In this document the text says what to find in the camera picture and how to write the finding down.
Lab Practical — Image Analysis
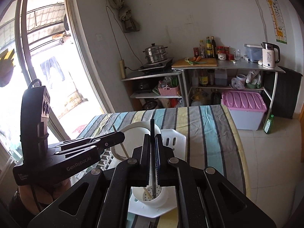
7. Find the wooden chopstick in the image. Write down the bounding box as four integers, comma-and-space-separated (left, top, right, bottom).
112, 125, 130, 158

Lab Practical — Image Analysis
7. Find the black chopstick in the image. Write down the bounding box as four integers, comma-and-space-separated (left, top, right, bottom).
150, 118, 157, 199

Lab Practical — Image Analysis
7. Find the metal kitchen shelf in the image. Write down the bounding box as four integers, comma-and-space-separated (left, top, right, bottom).
120, 59, 286, 124

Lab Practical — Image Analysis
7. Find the person left hand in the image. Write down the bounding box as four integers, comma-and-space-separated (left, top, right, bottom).
19, 179, 71, 215

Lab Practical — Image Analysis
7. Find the white utensil holder cup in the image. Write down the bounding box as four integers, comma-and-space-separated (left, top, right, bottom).
132, 185, 169, 207

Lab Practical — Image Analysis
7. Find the white dish drying rack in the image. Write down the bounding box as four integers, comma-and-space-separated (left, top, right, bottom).
101, 125, 187, 218

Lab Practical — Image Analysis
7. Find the white ceramic bowl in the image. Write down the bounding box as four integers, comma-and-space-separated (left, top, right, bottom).
110, 121, 151, 161

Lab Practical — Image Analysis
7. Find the striped tablecloth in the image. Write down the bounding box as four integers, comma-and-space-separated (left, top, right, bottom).
77, 104, 251, 228

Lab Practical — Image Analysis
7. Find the pink plastic basket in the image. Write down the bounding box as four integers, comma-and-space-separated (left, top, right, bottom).
158, 82, 181, 97

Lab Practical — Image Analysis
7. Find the white power strip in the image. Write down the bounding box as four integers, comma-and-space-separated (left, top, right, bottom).
119, 59, 126, 79

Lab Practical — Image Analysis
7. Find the induction cooktop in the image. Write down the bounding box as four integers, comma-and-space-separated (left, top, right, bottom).
138, 57, 174, 74

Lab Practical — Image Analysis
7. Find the pink lidded storage box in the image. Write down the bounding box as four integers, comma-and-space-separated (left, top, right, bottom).
222, 91, 267, 131

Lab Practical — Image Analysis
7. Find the stainless steel steamer pot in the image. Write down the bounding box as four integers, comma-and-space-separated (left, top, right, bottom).
143, 43, 168, 64

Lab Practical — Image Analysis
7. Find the wooden cutting board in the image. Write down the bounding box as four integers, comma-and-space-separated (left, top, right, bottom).
172, 58, 218, 68

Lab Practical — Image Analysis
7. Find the green bottle on floor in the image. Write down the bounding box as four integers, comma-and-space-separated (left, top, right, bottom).
263, 114, 274, 134

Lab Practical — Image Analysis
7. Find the green label sauce bottle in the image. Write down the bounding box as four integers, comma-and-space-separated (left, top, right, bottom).
206, 36, 213, 58

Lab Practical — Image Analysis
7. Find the dark sauce bottle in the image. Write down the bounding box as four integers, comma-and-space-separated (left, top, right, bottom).
211, 36, 217, 58

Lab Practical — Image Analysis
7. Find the clear plastic container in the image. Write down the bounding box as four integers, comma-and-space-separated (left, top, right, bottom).
244, 44, 262, 62

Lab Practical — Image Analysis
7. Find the hanging green cloth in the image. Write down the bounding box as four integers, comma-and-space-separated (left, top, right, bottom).
108, 0, 140, 33

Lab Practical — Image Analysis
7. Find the white electric kettle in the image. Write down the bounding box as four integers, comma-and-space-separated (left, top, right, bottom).
261, 42, 281, 69

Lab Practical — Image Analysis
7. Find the giraffe height chart poster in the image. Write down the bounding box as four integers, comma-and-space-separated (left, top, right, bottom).
266, 0, 287, 44

